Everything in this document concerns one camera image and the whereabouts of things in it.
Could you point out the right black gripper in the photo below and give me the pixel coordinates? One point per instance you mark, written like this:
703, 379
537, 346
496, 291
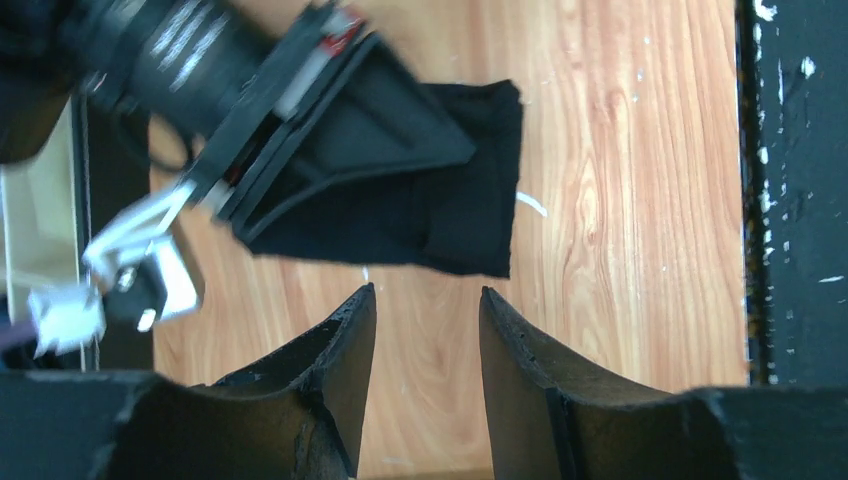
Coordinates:
327, 104

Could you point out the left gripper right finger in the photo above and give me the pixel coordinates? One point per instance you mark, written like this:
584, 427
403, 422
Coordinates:
554, 414

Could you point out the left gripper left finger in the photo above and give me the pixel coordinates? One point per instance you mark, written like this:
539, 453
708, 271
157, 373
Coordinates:
296, 413

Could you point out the black underwear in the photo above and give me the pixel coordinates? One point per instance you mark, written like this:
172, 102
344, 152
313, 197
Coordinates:
457, 220

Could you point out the black compartment storage box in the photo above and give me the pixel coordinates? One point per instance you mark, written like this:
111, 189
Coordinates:
53, 204

